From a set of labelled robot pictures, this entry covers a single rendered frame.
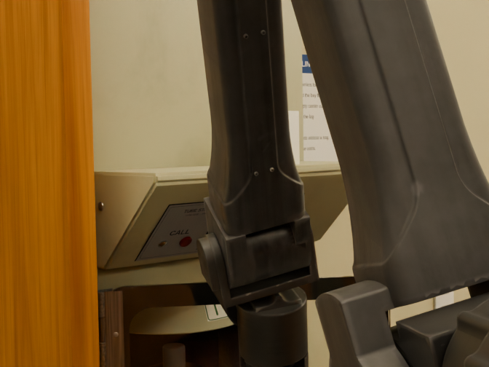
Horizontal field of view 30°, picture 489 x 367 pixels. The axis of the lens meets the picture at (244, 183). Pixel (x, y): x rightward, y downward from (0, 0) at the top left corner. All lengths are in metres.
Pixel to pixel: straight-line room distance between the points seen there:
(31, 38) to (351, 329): 0.57
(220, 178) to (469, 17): 1.62
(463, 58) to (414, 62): 1.81
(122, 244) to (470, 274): 0.57
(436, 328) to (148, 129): 0.67
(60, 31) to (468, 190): 0.52
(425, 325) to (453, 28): 1.83
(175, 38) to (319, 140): 0.82
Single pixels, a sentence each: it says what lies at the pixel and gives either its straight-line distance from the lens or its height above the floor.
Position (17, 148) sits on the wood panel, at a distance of 0.91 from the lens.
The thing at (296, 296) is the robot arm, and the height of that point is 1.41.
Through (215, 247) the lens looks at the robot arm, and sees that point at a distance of 0.69.
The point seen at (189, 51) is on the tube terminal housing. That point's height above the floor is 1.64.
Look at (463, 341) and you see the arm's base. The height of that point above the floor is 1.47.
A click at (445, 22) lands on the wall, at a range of 2.15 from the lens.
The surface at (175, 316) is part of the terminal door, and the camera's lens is 0.97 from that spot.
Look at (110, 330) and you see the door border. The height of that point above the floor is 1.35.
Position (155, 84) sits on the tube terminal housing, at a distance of 1.00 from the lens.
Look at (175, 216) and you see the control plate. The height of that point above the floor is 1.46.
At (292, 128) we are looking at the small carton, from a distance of 1.02.
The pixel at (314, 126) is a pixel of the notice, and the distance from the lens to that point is 1.79.
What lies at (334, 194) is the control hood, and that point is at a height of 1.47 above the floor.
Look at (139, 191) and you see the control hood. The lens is 0.88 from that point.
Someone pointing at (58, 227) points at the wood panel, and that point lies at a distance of 0.85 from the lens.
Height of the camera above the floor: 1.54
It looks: 3 degrees down
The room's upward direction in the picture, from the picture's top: 1 degrees counter-clockwise
